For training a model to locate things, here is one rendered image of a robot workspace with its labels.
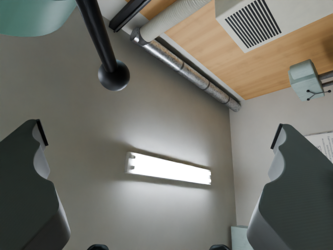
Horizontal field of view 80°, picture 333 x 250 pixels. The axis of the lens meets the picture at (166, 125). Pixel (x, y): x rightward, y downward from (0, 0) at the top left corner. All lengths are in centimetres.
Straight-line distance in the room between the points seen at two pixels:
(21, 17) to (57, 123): 134
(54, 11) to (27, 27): 4
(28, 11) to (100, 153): 147
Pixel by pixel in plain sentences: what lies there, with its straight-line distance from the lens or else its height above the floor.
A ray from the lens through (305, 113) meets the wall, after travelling 323.
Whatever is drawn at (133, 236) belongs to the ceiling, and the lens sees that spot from 191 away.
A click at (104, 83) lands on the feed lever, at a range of 23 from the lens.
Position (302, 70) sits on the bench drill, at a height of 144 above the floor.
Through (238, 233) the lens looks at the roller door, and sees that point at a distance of 304.
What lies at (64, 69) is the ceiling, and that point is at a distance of 176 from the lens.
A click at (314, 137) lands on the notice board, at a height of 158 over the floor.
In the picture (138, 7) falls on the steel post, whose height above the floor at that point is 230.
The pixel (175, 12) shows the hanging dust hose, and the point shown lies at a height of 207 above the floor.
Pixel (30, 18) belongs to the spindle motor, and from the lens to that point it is 30.
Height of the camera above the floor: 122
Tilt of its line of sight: 42 degrees up
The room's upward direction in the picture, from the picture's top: 106 degrees counter-clockwise
